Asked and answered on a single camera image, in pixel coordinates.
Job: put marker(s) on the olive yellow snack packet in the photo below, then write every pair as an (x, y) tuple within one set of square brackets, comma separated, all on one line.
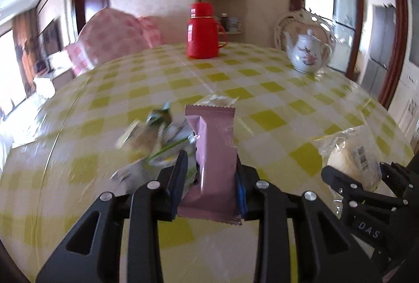
[(137, 139)]

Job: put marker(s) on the dark bottle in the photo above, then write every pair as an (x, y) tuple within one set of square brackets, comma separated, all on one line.
[(224, 21)]

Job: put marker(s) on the brown curtain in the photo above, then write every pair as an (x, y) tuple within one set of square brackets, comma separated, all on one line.
[(26, 50)]

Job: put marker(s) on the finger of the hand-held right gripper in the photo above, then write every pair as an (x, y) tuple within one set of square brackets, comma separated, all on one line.
[(353, 187), (397, 175)]

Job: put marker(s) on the silver green snack packet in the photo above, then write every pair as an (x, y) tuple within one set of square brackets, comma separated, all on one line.
[(137, 173)]

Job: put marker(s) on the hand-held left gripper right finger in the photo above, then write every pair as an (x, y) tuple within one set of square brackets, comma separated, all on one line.
[(241, 194)]

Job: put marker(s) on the clear bread packet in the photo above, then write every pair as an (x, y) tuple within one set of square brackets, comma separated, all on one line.
[(347, 155)]

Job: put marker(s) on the flat screen television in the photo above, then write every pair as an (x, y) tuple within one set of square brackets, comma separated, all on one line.
[(50, 44)]

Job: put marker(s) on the green white snack packet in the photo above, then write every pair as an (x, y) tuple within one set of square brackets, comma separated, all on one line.
[(176, 139)]

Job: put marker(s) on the pale jar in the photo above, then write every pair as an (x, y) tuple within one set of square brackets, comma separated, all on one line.
[(234, 24)]

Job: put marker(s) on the white floral teapot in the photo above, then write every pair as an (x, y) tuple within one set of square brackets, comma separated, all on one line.
[(306, 54)]

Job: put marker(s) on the red thermos jug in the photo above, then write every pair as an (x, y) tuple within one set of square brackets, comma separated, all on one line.
[(203, 37)]

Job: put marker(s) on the pink snack packet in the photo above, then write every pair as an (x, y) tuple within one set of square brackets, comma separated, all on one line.
[(214, 155)]

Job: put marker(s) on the pink checked cloth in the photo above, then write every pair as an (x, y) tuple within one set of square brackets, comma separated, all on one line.
[(111, 37)]

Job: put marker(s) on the dark green snack packet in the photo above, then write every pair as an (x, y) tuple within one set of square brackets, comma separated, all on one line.
[(158, 114)]

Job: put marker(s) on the yellow checked tablecloth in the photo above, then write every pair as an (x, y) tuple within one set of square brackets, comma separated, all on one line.
[(262, 99)]

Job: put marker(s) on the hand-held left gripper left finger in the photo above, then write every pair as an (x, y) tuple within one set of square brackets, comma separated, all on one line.
[(180, 178)]

